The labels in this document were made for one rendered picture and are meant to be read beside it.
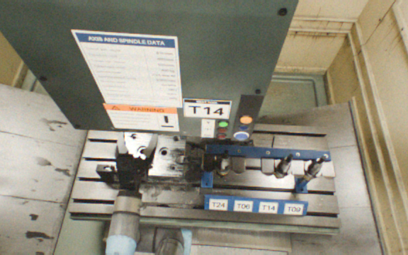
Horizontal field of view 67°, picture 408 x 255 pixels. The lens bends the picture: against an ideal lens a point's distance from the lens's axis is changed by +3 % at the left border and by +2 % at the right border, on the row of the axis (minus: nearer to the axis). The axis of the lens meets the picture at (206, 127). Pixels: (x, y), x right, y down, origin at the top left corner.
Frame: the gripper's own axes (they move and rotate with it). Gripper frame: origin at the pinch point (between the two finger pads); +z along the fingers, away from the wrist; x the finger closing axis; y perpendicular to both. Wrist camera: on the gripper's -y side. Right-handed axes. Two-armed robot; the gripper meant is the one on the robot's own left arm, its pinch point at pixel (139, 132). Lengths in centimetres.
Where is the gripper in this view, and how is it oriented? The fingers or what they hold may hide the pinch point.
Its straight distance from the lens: 96.4
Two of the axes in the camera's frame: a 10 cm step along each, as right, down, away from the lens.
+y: -0.3, 4.5, 8.9
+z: 0.5, -8.9, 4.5
